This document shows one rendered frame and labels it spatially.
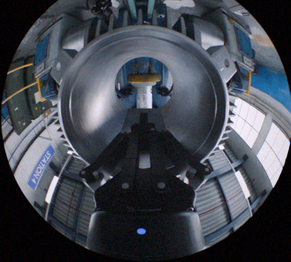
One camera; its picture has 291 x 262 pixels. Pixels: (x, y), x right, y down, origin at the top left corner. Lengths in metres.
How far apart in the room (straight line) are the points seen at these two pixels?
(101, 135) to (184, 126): 0.13
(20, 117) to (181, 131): 3.30
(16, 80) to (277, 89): 8.60
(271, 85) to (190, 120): 5.59
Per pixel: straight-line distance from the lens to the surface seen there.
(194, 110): 0.16
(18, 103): 3.29
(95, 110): 0.17
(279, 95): 5.52
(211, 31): 0.55
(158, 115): 0.25
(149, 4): 0.57
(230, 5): 0.31
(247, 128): 6.41
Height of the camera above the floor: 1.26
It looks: 26 degrees up
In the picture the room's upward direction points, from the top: 178 degrees clockwise
